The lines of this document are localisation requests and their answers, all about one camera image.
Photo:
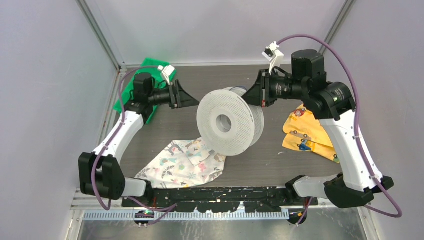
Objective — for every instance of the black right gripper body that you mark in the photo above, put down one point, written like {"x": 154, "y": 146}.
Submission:
{"x": 274, "y": 86}

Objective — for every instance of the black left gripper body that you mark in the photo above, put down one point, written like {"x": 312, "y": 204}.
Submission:
{"x": 172, "y": 91}

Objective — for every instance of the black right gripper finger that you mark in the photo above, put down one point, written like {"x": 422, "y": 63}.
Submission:
{"x": 256, "y": 90}
{"x": 255, "y": 100}

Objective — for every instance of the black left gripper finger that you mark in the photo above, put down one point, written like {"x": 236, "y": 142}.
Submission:
{"x": 189, "y": 102}
{"x": 185, "y": 89}

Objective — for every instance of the white perforated cable spool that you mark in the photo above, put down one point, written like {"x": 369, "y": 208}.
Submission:
{"x": 226, "y": 123}

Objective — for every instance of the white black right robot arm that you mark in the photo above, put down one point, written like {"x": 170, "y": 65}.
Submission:
{"x": 333, "y": 105}

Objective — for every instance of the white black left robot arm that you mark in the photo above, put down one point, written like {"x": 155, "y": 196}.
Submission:
{"x": 100, "y": 173}

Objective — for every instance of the green plastic divided bin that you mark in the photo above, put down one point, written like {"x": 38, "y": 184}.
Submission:
{"x": 143, "y": 95}

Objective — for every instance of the yellow printed cloth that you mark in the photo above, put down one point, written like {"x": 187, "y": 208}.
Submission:
{"x": 305, "y": 134}

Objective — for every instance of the white patterned cloth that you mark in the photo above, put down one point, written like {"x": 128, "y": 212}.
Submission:
{"x": 183, "y": 164}

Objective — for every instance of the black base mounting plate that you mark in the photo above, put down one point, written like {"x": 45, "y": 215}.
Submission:
{"x": 267, "y": 199}

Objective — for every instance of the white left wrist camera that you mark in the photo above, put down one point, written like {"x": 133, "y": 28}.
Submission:
{"x": 165, "y": 73}

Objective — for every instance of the aluminium frame rail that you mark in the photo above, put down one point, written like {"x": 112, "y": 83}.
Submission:
{"x": 83, "y": 201}

